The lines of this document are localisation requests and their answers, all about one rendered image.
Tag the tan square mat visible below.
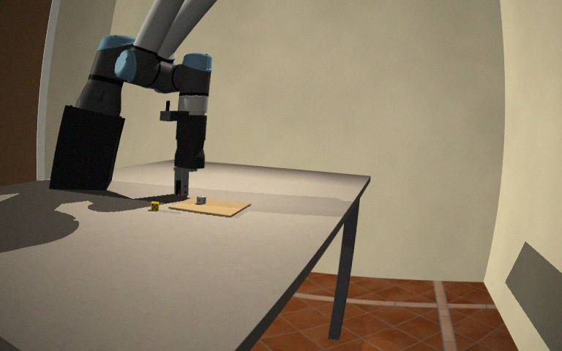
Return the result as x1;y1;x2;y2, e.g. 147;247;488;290
168;197;251;217

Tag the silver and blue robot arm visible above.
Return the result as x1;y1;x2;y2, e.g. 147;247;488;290
75;0;217;117

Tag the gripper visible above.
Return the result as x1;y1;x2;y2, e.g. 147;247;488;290
160;96;209;197

